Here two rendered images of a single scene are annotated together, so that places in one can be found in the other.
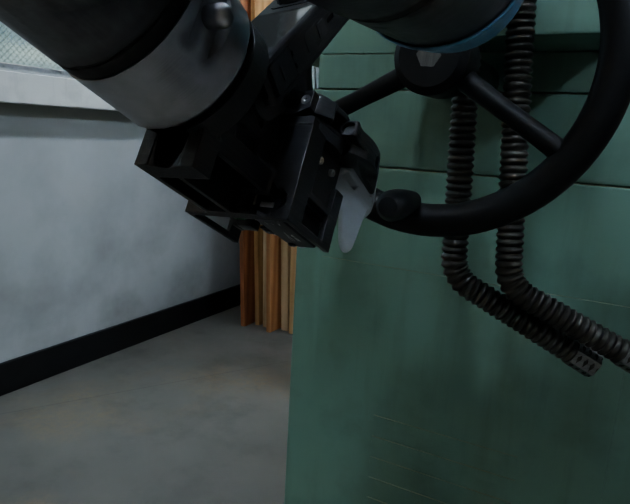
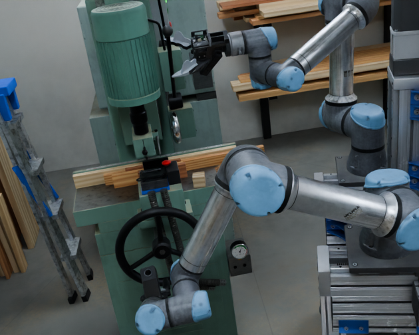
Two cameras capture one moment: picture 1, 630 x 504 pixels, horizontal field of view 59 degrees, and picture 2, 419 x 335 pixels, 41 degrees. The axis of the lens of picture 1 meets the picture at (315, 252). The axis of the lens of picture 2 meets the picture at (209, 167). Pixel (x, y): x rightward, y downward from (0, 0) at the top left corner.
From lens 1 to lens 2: 145 cm
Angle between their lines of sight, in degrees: 33
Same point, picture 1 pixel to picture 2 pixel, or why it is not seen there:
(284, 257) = (0, 230)
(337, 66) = (106, 225)
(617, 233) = not seen: hidden behind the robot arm
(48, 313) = not seen: outside the picture
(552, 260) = not seen: hidden behind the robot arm
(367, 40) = (115, 216)
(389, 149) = (133, 244)
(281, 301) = (8, 256)
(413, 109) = (138, 232)
